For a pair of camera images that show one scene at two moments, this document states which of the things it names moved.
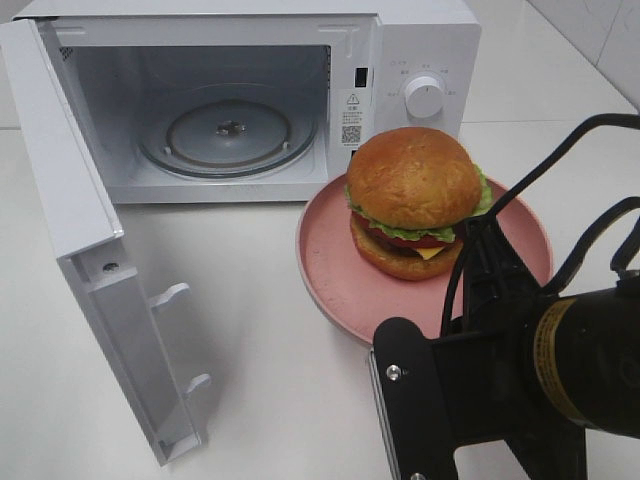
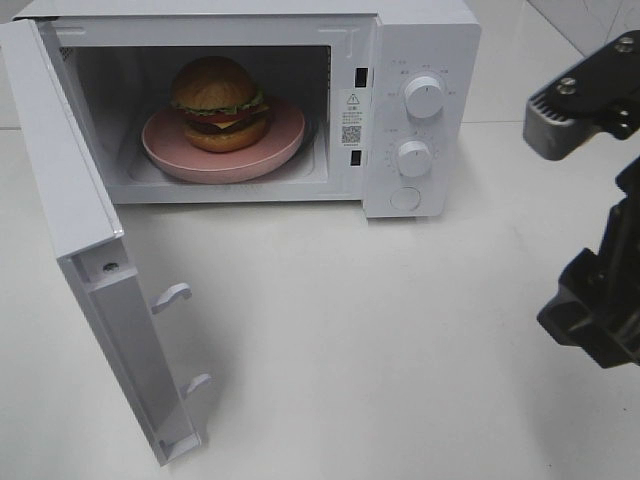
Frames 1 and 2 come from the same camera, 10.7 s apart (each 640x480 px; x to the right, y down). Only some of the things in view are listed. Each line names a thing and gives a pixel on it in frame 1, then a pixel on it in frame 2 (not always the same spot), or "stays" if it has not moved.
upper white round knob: [424, 96] stays
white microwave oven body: [254, 102] stays
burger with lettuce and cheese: [411, 191] to [223, 108]
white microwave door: [87, 235] stays
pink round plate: [524, 232] to [166, 147]
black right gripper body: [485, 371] to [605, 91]
